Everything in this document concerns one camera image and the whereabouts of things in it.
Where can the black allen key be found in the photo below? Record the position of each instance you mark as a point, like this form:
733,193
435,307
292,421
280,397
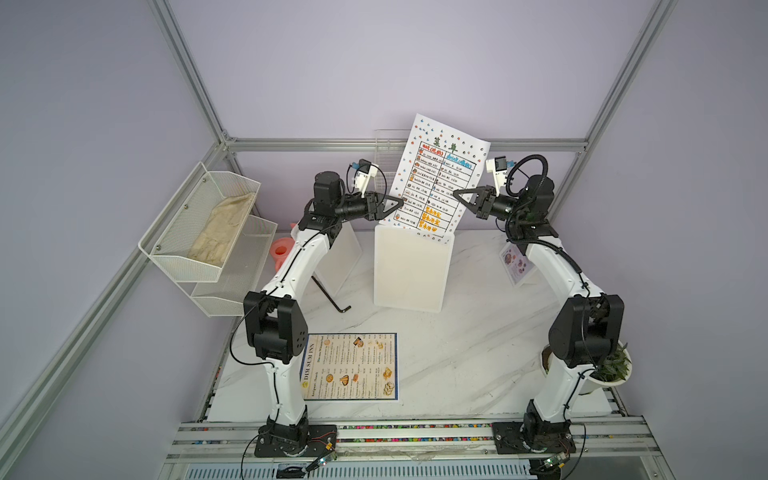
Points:
329,297

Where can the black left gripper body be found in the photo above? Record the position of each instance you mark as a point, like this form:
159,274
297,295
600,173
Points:
355,208

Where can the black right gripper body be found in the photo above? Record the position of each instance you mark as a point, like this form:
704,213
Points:
500,210

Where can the pink plastic cup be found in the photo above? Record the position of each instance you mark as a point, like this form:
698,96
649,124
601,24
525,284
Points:
280,250

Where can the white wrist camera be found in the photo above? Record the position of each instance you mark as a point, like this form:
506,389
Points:
499,168
365,172

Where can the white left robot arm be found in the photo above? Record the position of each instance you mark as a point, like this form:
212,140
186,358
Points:
274,325

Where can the beige cloth in shelf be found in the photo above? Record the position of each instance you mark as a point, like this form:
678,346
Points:
222,228

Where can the large white board front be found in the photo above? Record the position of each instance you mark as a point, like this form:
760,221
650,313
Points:
410,270

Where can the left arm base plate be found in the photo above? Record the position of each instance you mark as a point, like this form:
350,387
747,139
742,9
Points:
276,440

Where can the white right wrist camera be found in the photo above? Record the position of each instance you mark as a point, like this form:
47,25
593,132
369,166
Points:
499,168

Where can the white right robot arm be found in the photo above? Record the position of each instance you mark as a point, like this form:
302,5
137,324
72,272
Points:
586,330

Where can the large dim sum menu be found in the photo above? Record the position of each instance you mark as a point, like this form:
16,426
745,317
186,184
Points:
350,367

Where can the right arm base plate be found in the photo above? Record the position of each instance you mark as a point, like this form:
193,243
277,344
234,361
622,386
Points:
519,438

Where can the large white board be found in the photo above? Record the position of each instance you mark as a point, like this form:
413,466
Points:
410,270
336,266

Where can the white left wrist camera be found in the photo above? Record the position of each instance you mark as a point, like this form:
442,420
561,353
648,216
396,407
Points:
365,172

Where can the white mesh shelf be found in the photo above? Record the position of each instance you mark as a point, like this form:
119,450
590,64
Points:
241,272
178,241

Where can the lower white mesh shelf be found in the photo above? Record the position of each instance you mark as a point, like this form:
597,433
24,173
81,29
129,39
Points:
241,272

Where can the upper white mesh shelf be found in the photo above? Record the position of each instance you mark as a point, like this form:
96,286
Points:
178,241

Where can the potted green plant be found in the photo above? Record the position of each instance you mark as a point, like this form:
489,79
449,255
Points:
613,371

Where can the large white board rear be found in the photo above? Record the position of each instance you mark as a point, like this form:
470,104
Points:
336,266

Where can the aluminium front rail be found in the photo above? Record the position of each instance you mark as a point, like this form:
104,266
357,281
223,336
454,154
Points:
612,436

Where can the white wire wall basket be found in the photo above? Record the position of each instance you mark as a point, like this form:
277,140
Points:
389,145

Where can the dotted table price menu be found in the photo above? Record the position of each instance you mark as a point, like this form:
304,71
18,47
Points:
436,161

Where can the narrow white rack box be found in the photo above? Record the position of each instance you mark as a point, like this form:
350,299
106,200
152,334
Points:
517,264

